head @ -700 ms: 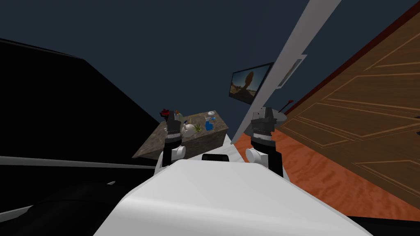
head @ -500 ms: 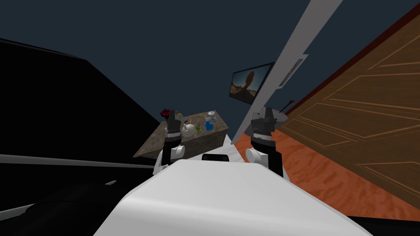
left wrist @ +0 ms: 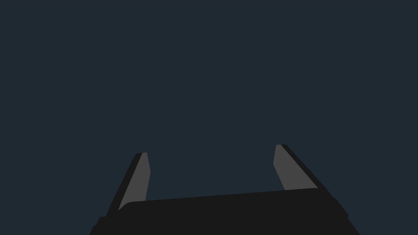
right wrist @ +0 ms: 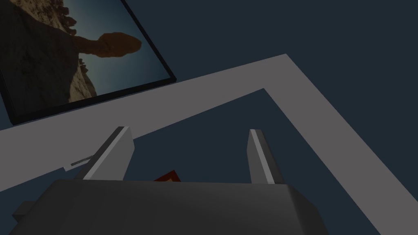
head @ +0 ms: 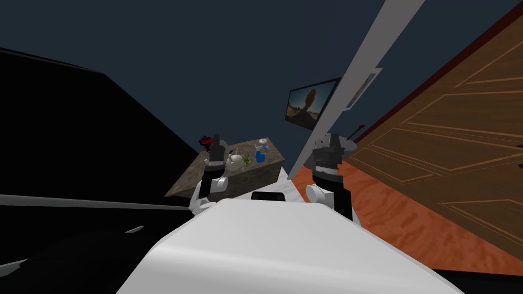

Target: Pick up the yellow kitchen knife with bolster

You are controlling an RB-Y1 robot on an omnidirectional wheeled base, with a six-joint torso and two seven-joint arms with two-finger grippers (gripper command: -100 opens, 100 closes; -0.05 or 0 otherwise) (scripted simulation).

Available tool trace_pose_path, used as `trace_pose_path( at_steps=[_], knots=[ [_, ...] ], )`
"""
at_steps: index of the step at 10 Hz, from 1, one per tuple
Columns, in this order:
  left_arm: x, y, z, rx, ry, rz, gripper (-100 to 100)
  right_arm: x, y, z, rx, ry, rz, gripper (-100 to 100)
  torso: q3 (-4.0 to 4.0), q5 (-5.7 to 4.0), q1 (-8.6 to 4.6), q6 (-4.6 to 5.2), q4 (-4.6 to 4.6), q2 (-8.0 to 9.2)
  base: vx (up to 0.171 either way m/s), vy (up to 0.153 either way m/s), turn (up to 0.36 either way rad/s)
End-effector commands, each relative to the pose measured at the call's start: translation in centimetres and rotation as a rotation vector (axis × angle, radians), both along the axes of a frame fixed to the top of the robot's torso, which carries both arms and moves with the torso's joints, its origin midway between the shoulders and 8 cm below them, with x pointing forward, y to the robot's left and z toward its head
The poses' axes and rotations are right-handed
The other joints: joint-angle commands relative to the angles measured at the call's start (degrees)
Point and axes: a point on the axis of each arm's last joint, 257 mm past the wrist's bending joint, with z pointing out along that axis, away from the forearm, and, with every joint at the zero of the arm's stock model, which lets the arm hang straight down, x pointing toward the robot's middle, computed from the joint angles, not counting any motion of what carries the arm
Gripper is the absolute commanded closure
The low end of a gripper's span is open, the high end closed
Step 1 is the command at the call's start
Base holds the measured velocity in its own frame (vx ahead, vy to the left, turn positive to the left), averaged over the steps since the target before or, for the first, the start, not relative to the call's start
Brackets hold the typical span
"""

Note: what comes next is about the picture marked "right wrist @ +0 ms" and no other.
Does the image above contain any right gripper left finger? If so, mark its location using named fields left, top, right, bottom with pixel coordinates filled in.
left=74, top=126, right=135, bottom=181

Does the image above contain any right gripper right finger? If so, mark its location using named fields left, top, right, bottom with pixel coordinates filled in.
left=246, top=129, right=285, bottom=185

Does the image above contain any red and tan object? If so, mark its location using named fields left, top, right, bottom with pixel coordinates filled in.
left=153, top=169, right=182, bottom=183

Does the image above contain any framed desert rock picture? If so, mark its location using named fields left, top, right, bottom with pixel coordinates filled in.
left=0, top=0, right=178, bottom=126

